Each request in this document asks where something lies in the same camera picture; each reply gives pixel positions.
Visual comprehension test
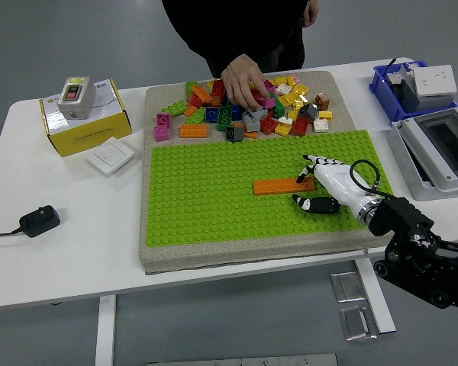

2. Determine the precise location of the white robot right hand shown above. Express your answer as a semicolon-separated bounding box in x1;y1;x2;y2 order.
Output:
291;153;385;217

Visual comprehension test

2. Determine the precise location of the person's left hand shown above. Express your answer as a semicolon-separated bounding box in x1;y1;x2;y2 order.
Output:
302;0;320;27

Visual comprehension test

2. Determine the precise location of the person's right hand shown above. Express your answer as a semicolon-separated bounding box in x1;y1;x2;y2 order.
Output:
221;53;271;108

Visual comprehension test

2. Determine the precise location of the orange two-by-four brick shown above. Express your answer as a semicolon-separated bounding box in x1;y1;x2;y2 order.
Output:
253;178;286;196
284;177;317;194
179;124;209;139

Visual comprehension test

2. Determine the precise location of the grey square brick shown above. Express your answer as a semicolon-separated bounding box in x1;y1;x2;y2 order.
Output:
241;113;261;133

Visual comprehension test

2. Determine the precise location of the small green brick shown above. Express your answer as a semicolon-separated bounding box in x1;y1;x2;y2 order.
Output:
271;97;287;118

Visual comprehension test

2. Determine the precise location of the red square brick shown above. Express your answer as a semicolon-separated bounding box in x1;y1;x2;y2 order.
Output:
260;116;279;135

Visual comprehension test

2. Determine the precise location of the dark grey slope brick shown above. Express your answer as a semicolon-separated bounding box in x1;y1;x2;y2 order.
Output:
298;102;319;121

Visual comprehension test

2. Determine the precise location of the green two-by-four brick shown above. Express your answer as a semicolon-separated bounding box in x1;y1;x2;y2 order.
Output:
160;99;188;117

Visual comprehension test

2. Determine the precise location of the green studded baseplate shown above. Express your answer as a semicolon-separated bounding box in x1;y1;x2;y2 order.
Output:
146;129;396;247

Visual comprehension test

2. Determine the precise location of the person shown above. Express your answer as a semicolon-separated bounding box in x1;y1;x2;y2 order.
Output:
160;0;310;79

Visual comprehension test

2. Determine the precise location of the grey-brown foam mat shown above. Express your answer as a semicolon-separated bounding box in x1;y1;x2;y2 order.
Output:
138;70;400;275

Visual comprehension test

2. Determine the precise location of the blue plastic bin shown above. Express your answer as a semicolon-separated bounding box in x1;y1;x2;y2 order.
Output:
368;59;458;122

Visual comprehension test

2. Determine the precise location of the metal floor cover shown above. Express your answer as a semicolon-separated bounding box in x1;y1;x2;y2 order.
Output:
338;304;378;342
330;271;367;304

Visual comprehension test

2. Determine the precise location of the grey junction box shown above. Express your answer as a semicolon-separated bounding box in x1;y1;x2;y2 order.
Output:
402;78;457;112

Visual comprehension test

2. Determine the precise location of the white table leg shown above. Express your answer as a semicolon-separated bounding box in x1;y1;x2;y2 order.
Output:
353;257;397;335
94;294;118;366

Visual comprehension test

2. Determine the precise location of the white socket outlet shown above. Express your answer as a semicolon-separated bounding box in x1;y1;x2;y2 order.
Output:
411;64;458;96

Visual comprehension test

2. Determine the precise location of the yellow cardboard box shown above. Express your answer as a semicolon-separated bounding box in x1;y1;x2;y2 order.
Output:
39;78;134;158

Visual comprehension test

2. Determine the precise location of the black power adapter plug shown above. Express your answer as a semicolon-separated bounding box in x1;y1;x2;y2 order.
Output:
18;204;61;239

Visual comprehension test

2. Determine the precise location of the grey enclosure with window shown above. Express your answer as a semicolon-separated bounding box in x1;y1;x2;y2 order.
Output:
387;108;458;202

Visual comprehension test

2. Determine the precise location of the white wall switch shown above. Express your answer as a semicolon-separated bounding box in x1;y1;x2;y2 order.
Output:
85;136;136;177

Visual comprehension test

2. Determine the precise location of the grey push-button switch box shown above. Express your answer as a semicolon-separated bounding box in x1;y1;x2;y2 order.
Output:
56;75;97;120

